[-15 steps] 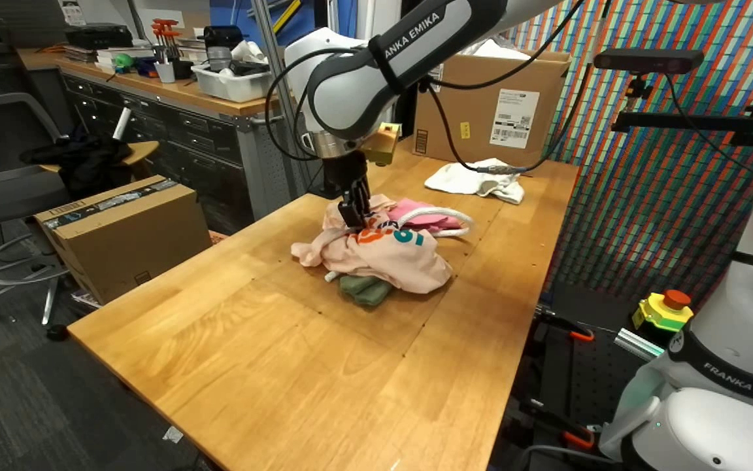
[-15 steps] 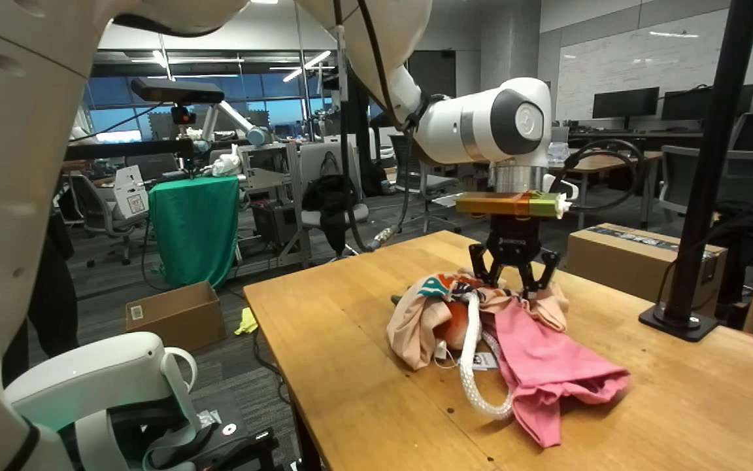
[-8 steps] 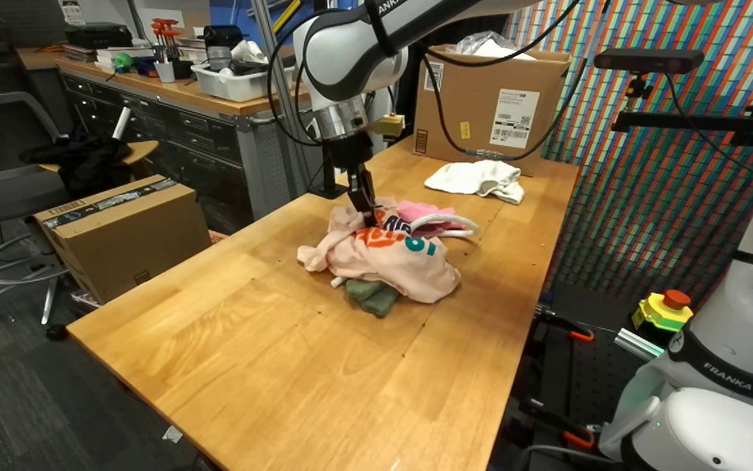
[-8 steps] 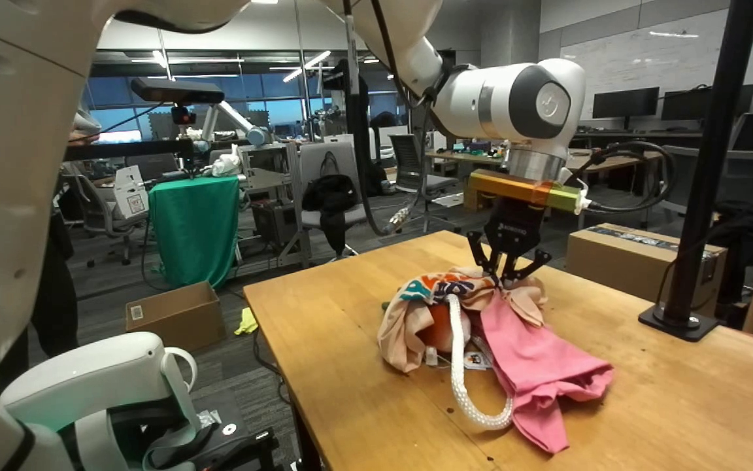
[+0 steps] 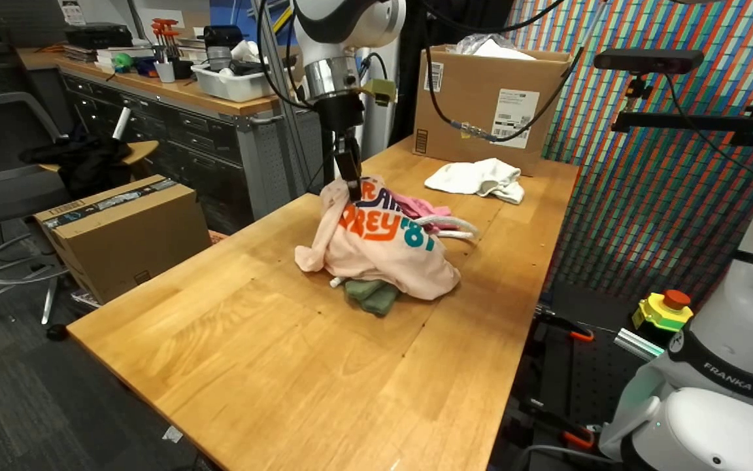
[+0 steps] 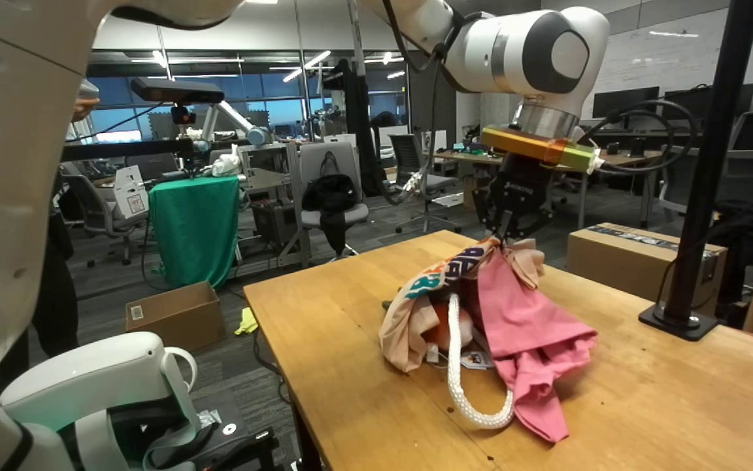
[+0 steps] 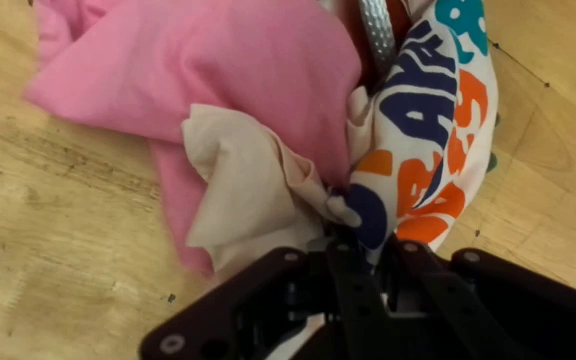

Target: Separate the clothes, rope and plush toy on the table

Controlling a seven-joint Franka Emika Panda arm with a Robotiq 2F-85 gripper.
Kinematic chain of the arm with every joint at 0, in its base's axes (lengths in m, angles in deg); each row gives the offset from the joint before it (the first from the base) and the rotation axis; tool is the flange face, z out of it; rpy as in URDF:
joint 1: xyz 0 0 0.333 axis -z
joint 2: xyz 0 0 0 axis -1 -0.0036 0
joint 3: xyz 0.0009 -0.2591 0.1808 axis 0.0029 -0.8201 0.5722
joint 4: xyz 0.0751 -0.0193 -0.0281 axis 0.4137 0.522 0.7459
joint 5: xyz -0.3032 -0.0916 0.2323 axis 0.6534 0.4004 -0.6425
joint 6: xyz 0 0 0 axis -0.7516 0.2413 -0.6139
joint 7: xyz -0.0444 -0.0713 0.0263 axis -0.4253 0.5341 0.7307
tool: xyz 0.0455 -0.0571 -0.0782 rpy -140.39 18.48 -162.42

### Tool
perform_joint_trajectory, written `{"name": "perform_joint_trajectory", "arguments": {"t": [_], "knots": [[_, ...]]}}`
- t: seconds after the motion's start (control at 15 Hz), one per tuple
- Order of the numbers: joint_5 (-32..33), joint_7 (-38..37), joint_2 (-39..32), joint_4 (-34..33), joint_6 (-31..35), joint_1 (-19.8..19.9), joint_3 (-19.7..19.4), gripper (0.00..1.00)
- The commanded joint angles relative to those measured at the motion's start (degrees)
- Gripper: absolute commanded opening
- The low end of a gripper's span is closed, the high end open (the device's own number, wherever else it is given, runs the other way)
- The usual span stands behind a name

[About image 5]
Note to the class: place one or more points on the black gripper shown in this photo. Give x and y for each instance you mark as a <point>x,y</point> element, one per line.
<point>342,118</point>

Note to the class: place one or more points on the large cardboard box white label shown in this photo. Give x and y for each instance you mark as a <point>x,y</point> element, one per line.
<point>471,105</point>

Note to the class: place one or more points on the clear plastic bag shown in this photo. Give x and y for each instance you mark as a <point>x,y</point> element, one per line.
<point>490,45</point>

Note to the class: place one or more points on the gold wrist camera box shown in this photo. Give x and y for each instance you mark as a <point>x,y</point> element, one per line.
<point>380,93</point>

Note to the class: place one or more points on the dark office chair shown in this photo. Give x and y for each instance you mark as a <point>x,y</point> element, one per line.
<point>2,193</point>

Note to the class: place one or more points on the round wooden stool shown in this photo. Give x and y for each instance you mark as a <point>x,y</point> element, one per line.
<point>143,152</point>

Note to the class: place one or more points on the black equipment cart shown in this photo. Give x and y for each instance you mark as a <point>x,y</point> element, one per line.
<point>586,384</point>

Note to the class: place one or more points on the yellow red emergency stop button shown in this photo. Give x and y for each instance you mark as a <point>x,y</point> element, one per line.
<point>663,312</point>

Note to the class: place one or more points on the red plush toy green leaves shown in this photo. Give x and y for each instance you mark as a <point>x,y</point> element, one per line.
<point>376,300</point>

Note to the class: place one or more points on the black camera bar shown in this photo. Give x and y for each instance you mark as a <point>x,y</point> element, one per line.
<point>646,61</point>

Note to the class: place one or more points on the workbench with dark drawers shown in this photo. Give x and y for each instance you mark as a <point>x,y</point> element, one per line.
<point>184,131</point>

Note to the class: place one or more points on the cardboard box with black tape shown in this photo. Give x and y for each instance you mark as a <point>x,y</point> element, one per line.
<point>125,244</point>

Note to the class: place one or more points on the black bag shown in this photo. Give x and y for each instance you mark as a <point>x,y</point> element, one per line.
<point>80,160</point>

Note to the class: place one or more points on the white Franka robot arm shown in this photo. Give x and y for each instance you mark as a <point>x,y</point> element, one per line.
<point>725,428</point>

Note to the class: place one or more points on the white plastic bin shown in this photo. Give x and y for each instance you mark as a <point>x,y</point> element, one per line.
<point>233,83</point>

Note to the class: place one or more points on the small white cup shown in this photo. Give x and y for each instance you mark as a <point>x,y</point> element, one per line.
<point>167,73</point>

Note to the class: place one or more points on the white towel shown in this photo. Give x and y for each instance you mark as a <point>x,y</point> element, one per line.
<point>471,176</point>

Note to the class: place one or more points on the peach shirt with orange print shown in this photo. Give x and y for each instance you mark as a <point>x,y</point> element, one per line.
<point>378,252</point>

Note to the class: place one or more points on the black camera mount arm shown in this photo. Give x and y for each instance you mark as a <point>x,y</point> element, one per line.
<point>682,121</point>

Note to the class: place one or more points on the small green object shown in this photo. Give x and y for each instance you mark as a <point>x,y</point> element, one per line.
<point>125,61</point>

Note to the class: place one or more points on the flat black case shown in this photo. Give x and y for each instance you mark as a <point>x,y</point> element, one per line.
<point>99,38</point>

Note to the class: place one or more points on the small red object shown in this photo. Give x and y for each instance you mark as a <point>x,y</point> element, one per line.
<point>167,28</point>

